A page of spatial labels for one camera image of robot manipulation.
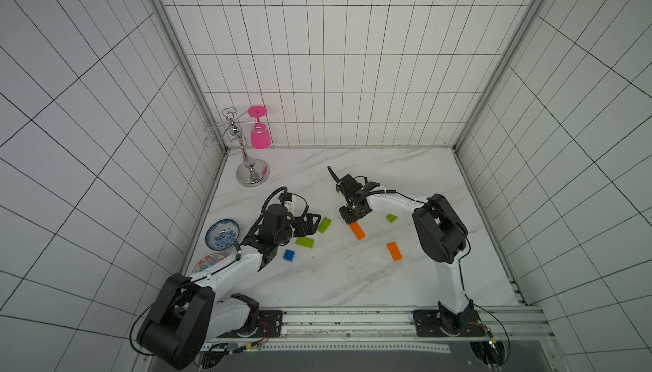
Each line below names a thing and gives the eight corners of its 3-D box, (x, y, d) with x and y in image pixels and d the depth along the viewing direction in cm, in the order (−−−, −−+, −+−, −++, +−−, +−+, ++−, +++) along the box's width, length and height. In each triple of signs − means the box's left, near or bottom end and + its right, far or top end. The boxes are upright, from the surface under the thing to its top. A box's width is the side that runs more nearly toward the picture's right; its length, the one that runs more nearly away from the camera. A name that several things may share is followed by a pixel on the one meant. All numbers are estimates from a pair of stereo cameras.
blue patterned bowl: (207, 250, 90) (202, 244, 86) (215, 226, 96) (210, 219, 92) (237, 250, 90) (232, 244, 86) (242, 226, 96) (239, 219, 92)
